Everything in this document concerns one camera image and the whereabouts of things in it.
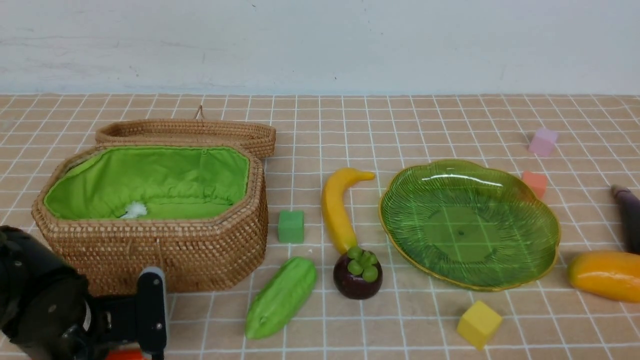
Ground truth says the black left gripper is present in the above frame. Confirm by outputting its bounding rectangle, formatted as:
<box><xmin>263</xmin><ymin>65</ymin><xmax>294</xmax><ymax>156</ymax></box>
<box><xmin>1</xmin><ymin>226</ymin><xmax>138</xmax><ymax>360</ymax></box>

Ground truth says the orange toy carrot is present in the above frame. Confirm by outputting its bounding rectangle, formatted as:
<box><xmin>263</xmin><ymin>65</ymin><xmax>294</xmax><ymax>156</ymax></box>
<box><xmin>105</xmin><ymin>348</ymin><xmax>146</xmax><ymax>360</ymax></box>

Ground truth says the green toy cucumber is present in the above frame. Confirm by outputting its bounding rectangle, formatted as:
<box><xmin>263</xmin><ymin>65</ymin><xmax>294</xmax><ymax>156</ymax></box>
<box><xmin>244</xmin><ymin>256</ymin><xmax>318</xmax><ymax>340</ymax></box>

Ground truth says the yellow toy banana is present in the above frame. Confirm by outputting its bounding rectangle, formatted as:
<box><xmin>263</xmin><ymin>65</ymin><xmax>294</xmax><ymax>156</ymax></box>
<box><xmin>320</xmin><ymin>167</ymin><xmax>376</xmax><ymax>255</ymax></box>

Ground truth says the purple toy mangosteen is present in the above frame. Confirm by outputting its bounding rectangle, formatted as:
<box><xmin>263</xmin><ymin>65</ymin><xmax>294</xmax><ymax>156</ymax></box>
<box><xmin>333</xmin><ymin>245</ymin><xmax>383</xmax><ymax>300</ymax></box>

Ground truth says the orange toy mango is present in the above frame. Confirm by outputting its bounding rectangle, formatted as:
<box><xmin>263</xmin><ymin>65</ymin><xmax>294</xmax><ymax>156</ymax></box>
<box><xmin>567</xmin><ymin>251</ymin><xmax>640</xmax><ymax>303</ymax></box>

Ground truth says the woven rattan basket green lining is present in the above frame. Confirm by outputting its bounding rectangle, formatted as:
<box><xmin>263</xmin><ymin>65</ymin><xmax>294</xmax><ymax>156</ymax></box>
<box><xmin>31</xmin><ymin>141</ymin><xmax>269</xmax><ymax>296</ymax></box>

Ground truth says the green foam cube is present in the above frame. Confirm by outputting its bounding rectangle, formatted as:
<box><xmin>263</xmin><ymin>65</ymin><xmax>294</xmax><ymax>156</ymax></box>
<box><xmin>278</xmin><ymin>210</ymin><xmax>306</xmax><ymax>244</ymax></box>

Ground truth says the woven rattan basket lid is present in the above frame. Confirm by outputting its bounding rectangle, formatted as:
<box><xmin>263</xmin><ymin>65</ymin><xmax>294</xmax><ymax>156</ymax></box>
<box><xmin>94</xmin><ymin>106</ymin><xmax>277</xmax><ymax>158</ymax></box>

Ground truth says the yellow foam cube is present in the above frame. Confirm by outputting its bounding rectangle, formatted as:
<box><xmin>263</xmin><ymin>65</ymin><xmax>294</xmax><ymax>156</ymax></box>
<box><xmin>456</xmin><ymin>300</ymin><xmax>503</xmax><ymax>351</ymax></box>

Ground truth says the green glass leaf plate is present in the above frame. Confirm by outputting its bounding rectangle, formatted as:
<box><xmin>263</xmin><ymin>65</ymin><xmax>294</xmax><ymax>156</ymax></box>
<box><xmin>378</xmin><ymin>159</ymin><xmax>562</xmax><ymax>292</ymax></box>

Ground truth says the orange foam cube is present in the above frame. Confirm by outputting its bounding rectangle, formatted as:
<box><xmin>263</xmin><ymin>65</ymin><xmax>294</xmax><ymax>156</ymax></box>
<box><xmin>521</xmin><ymin>171</ymin><xmax>548</xmax><ymax>199</ymax></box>

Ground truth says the pink foam cube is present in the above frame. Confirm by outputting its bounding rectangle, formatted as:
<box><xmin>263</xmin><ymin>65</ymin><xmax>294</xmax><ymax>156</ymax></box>
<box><xmin>528</xmin><ymin>127</ymin><xmax>558</xmax><ymax>157</ymax></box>

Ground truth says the purple toy eggplant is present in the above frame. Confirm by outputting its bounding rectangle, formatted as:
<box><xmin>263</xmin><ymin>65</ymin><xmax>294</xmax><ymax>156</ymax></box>
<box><xmin>611</xmin><ymin>184</ymin><xmax>640</xmax><ymax>255</ymax></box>

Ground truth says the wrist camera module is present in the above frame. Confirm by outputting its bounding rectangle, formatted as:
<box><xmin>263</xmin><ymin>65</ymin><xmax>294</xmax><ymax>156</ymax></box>
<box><xmin>135</xmin><ymin>266</ymin><xmax>169</xmax><ymax>360</ymax></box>

